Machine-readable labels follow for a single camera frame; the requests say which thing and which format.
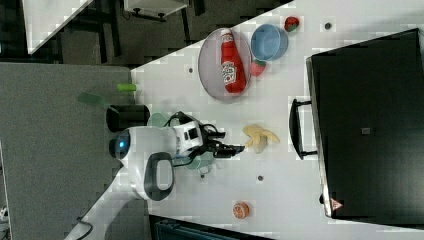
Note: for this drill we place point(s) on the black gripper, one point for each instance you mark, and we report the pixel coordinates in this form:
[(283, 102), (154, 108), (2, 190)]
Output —
[(211, 143)]

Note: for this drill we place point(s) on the peeled banana toy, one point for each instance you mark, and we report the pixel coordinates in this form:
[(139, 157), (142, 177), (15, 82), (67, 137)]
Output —
[(259, 137)]

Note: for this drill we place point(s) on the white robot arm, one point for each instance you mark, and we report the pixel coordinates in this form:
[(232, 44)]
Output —
[(147, 172)]

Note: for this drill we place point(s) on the green mug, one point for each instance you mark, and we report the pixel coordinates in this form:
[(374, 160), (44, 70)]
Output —
[(202, 164)]

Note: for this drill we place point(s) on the orange slice toy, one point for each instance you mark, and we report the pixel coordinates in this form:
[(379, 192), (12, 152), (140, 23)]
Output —
[(241, 210)]

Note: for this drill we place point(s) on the red ketchup bottle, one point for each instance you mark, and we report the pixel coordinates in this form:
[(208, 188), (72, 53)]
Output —
[(231, 64)]

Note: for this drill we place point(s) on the green perforated colander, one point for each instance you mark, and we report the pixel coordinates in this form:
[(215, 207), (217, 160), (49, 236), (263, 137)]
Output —
[(158, 120)]

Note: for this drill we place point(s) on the pink round plate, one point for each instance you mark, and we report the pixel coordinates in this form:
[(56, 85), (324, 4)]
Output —
[(209, 66)]

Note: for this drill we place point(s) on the red strawberry toy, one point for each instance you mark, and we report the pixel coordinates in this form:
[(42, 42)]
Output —
[(257, 67), (291, 23)]

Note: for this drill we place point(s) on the black pot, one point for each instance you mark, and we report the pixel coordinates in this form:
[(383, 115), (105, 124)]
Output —
[(121, 117)]

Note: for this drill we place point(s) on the blue bowl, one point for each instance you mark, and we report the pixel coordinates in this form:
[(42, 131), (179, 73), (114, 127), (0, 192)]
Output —
[(269, 42)]

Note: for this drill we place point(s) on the black toaster oven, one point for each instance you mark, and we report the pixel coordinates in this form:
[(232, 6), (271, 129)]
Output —
[(368, 115)]

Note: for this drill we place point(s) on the green spatula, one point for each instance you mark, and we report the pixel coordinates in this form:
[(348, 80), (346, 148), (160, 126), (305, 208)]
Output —
[(97, 100)]

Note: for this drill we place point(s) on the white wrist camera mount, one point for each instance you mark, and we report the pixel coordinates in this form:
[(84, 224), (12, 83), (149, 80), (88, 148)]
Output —
[(188, 137)]

